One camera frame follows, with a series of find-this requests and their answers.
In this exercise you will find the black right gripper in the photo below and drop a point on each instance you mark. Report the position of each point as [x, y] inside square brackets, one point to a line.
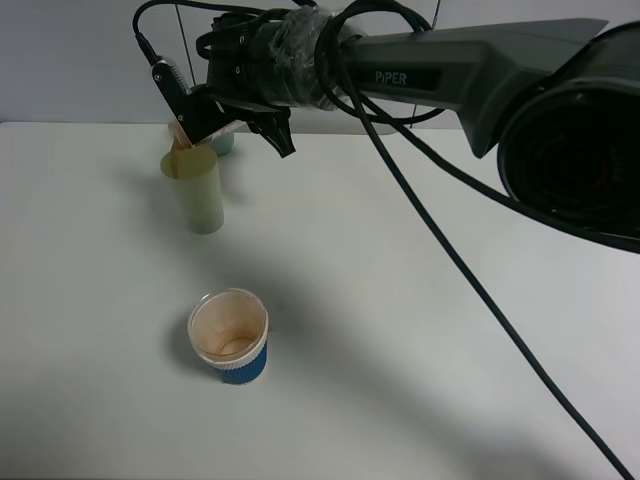
[249, 68]

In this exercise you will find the clear plastic drink bottle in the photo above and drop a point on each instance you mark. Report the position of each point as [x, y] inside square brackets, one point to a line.
[222, 141]

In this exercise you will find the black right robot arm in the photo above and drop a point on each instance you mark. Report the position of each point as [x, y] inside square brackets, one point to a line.
[557, 100]

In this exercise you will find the teal plastic cup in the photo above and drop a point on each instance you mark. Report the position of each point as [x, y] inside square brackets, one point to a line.
[210, 121]

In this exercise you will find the pale yellow plastic cup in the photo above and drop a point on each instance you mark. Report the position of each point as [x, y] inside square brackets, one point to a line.
[193, 174]

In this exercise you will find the glass cup with blue sleeve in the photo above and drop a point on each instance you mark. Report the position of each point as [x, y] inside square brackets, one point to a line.
[228, 330]

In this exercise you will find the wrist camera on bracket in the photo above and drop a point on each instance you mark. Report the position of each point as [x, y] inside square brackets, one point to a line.
[175, 92]

